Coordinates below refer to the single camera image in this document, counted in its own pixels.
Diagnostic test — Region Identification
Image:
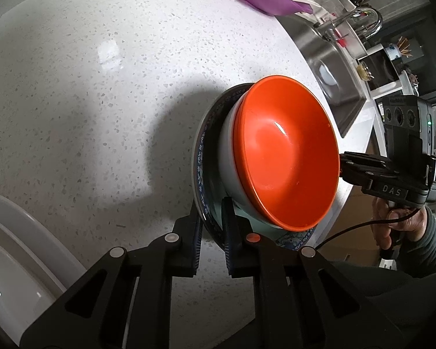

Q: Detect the green blue patterned bowl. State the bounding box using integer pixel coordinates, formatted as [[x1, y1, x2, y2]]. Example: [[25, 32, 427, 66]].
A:
[[191, 83, 315, 250]]

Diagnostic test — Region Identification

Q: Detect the white spoon handle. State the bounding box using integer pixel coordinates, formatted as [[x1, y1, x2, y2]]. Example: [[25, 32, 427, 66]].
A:
[[292, 0, 321, 8]]

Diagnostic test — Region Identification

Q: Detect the chopstick holder cup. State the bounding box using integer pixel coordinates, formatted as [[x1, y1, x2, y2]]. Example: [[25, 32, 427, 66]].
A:
[[384, 36, 412, 61]]

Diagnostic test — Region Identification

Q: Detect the stainless steel sink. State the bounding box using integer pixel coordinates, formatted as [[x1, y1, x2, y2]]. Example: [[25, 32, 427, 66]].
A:
[[276, 15, 366, 136]]

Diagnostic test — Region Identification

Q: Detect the orange plastic bowl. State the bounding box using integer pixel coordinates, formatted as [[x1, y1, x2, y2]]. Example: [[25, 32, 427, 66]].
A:
[[232, 76, 340, 232]]

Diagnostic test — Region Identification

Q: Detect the chrome kitchen faucet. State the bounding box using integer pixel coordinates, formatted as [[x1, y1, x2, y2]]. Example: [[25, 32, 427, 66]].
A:
[[314, 6, 383, 40]]

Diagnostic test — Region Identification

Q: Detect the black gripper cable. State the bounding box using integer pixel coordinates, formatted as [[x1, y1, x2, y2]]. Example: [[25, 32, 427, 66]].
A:
[[313, 206, 422, 252]]

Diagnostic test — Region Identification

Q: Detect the right hand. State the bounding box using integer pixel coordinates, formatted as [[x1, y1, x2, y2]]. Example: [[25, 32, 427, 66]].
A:
[[371, 198, 428, 250]]

